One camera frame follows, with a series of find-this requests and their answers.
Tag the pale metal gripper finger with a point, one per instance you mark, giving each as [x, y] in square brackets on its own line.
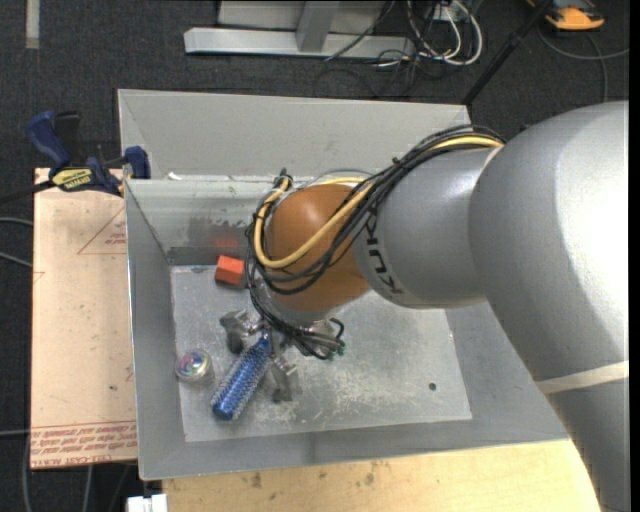
[283, 381]
[233, 327]

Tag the blue bristly brush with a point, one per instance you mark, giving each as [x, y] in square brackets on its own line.
[241, 378]

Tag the clear iridescent glass knob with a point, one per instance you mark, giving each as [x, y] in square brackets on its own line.
[194, 365]

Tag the orange-red block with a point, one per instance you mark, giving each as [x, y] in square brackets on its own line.
[230, 270]

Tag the grey metal bin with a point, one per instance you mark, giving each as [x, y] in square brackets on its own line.
[380, 370]

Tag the brown cardboard board, red print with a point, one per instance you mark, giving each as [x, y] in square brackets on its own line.
[80, 320]

